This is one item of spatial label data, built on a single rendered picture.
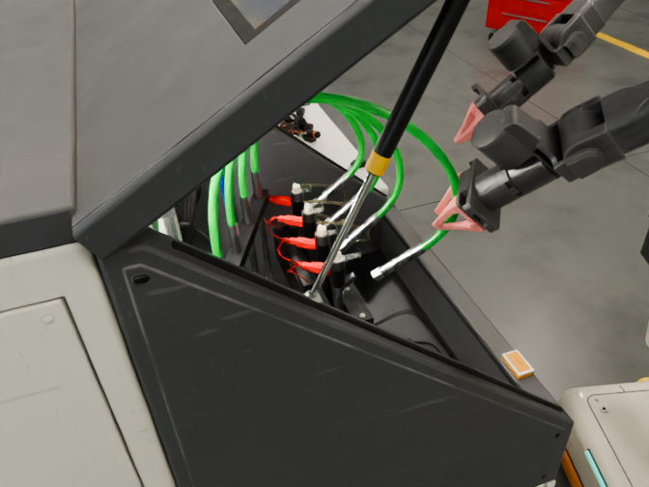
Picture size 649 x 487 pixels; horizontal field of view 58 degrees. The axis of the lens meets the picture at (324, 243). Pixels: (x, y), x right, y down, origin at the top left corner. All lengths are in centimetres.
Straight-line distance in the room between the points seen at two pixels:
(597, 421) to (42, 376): 160
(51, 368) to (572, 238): 272
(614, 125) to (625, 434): 127
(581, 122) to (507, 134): 9
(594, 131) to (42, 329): 63
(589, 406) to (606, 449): 15
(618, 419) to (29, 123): 170
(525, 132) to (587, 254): 222
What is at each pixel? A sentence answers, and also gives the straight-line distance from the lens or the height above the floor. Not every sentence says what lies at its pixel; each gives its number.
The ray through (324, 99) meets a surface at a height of 142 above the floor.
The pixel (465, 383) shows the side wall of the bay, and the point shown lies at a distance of 78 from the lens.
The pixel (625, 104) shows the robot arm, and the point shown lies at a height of 143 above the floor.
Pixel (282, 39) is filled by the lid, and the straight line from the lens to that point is 45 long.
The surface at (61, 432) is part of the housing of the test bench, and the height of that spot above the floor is 126.
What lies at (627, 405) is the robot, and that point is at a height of 28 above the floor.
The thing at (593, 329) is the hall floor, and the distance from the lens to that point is 259.
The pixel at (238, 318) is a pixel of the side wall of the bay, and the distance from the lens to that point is 56.
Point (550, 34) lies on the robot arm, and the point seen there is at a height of 139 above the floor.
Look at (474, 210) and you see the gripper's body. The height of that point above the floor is 127.
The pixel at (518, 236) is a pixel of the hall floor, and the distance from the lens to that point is 300.
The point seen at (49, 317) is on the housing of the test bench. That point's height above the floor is 140.
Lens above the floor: 173
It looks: 37 degrees down
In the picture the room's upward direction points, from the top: 3 degrees counter-clockwise
